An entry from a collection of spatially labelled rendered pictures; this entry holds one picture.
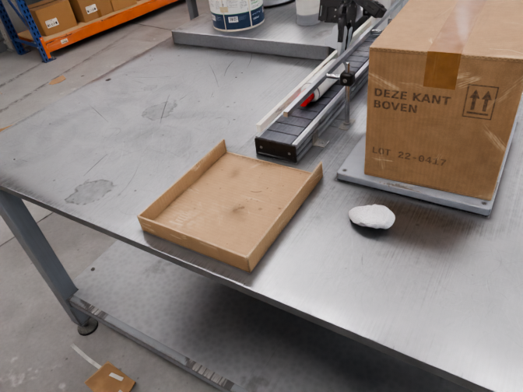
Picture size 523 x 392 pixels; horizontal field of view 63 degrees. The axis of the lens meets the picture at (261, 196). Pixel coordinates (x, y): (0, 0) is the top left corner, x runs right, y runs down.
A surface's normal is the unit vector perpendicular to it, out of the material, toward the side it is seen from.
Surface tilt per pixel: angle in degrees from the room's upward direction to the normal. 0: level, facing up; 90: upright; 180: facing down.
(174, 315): 1
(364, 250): 0
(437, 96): 90
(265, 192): 0
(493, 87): 90
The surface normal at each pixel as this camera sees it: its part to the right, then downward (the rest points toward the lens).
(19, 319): -0.11, -0.77
